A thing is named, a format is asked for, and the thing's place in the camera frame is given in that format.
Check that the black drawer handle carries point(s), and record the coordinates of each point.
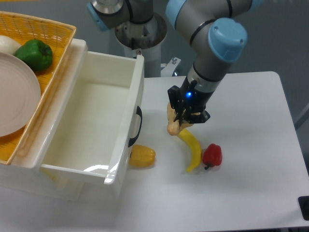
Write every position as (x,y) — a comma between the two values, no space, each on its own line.
(137,126)

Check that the white onion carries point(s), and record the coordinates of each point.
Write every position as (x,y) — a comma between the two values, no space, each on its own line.
(8,45)

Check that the white drawer cabinet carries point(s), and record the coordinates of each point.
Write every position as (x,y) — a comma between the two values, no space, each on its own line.
(25,172)

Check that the yellow banana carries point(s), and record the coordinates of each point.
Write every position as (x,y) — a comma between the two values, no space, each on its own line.
(195,148)

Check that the triangle bread slice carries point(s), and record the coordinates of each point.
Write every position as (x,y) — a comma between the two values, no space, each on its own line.
(174,127)

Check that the green bell pepper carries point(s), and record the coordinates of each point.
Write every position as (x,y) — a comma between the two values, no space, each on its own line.
(36,54)

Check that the white plastic drawer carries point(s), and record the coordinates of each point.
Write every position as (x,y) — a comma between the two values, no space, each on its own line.
(90,144)

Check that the red bell pepper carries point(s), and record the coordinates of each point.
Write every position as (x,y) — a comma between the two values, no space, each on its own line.
(212,156)

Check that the yellow bell pepper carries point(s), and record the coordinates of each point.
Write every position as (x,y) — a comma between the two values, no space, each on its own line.
(141,156)

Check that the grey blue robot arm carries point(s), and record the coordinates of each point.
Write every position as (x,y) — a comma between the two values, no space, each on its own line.
(207,25)

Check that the yellow woven basket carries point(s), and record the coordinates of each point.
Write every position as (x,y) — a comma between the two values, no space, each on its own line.
(58,36)

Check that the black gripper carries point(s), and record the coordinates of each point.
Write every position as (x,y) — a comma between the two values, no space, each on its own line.
(189,100)

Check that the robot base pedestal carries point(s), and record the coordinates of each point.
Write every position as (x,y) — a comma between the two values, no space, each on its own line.
(146,40)

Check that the black corner object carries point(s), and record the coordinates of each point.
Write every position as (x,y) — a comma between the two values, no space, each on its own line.
(304,206)

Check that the pink round plate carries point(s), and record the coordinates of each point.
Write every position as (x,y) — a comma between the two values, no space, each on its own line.
(20,94)

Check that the metal mounting bracket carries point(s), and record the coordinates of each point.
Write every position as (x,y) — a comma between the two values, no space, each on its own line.
(171,68)

